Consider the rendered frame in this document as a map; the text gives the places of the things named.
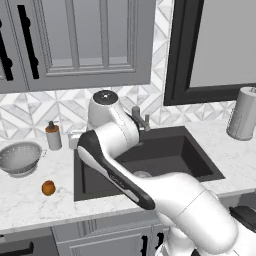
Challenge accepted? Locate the black framed window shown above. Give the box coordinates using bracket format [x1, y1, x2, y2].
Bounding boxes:
[162, 0, 256, 107]

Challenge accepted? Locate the grey soap dispenser orange band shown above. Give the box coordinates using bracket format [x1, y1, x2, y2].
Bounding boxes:
[45, 120, 64, 152]

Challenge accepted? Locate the grey sink faucet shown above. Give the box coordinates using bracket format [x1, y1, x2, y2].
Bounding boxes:
[131, 105, 152, 133]

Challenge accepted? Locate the black upper cupboard handle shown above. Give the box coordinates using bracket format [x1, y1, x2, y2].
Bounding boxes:
[16, 4, 41, 81]
[0, 19, 15, 82]

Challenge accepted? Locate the white paper towel roll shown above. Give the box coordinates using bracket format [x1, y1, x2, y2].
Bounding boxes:
[226, 86, 256, 142]

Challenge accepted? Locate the grey metal colander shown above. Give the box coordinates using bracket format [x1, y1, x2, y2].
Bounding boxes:
[0, 141, 47, 179]

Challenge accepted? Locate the black sink basin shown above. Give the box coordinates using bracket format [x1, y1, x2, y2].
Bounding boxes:
[73, 125, 226, 203]

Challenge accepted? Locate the grey dishwasher front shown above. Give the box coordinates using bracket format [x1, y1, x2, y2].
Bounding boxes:
[0, 227, 60, 256]

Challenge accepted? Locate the grey lower cupboard door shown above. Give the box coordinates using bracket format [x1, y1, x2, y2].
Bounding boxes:
[53, 223, 155, 256]
[151, 223, 172, 256]

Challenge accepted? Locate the black lower cupboard handle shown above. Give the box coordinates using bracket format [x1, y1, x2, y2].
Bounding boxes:
[140, 234, 150, 256]
[156, 232, 165, 252]

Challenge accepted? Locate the wide grey upper cupboard door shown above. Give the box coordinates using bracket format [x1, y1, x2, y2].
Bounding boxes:
[6, 0, 157, 93]

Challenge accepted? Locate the orange peach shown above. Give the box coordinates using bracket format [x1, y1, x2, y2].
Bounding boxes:
[41, 179, 57, 197]

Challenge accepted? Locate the black cupboard handle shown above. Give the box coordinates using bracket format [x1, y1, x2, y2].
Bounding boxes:
[0, 19, 15, 82]
[156, 232, 165, 252]
[16, 4, 41, 81]
[140, 234, 150, 256]

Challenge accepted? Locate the narrow grey upper cupboard door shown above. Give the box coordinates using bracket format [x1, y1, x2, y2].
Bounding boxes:
[0, 0, 30, 95]

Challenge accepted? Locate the black dishwasher handle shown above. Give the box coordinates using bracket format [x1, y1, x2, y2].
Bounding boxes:
[0, 241, 35, 256]

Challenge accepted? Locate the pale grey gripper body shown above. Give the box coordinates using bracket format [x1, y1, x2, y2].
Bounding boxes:
[67, 130, 84, 150]

